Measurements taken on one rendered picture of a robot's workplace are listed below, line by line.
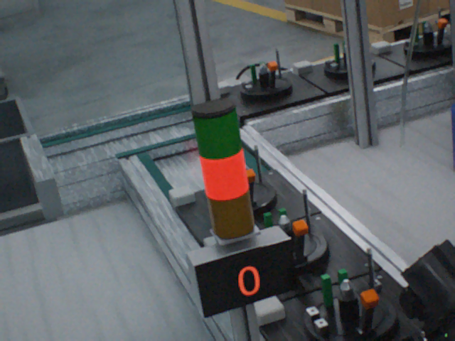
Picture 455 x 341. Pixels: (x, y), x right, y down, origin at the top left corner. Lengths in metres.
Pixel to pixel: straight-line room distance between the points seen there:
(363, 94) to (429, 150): 0.21
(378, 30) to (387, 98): 3.52
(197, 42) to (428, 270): 0.35
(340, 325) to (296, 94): 1.09
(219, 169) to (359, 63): 1.19
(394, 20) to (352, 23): 3.77
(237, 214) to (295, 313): 0.42
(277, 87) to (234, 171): 1.34
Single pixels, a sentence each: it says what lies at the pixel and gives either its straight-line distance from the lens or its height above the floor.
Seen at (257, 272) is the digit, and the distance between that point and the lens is 1.05.
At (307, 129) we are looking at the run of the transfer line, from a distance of 2.25.
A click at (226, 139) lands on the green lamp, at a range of 0.97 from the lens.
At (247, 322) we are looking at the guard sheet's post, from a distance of 1.14.
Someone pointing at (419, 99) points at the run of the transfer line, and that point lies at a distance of 2.37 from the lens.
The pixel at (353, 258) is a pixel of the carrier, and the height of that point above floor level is 0.97.
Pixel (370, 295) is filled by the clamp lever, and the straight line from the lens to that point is 1.24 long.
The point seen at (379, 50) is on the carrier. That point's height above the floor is 0.98.
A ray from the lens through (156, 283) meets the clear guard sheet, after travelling 1.08.
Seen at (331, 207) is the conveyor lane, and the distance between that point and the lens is 1.72.
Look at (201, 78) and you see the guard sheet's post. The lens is 0.99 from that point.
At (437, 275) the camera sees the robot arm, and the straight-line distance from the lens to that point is 0.94.
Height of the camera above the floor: 1.74
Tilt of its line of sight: 24 degrees down
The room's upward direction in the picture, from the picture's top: 9 degrees counter-clockwise
